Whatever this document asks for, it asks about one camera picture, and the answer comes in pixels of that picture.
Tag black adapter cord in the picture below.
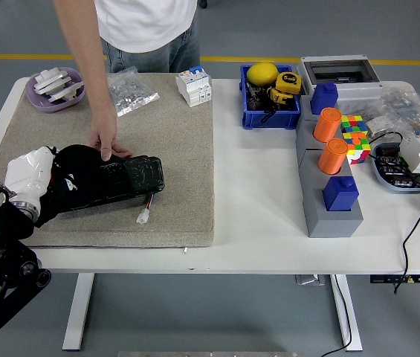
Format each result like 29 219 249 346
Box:
394 185 420 295

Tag colourful puzzle cube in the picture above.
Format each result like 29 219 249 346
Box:
341 132 372 166
340 115 366 135

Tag panel wire with white connector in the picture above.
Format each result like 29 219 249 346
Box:
136 192 155 225

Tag blue-grey dish with components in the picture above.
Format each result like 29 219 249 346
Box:
371 141 420 195

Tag black table control panel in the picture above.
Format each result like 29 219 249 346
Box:
369 274 420 284

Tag metal bracket under table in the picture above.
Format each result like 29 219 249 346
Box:
294 274 326 286

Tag person's right hand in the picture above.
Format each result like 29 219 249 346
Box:
86 106 134 162

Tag clear bag of screws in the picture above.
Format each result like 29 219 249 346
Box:
106 65 161 118

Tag grey-brown mat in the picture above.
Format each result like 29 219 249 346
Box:
0 72 217 249

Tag white circuit breaker blue switch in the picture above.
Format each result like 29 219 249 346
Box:
175 65 213 109

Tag person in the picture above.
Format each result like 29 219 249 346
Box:
94 0 201 74

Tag white plastic bracket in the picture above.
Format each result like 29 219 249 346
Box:
48 79 87 102
33 66 72 92

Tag yellow lemon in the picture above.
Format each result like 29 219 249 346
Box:
246 62 280 86

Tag blue block with knob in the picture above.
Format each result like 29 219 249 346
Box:
310 82 340 115
323 176 361 212

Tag white table leg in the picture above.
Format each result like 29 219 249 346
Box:
62 274 95 351
330 274 363 353

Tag black handled tool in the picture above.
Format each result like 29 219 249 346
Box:
245 80 265 111

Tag black cable under table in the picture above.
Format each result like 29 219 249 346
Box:
320 274 352 357

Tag yellow and black tape measure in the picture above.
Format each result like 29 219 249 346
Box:
268 87 295 106

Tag round yellow tape measure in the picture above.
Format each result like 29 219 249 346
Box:
275 71 303 96

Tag clear bags of components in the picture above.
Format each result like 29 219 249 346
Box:
375 87 420 137

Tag purple dish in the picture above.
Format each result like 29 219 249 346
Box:
25 66 87 112

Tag blue plastic bin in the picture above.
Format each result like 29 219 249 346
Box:
239 65 303 130

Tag grey electrical enclosure box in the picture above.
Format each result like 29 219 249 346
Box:
297 55 385 115

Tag orange cylinder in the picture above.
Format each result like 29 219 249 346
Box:
318 138 349 176
313 107 343 144

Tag thin black cable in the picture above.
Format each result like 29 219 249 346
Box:
367 131 406 161

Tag grey block holder base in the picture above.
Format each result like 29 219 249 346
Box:
295 92 366 239

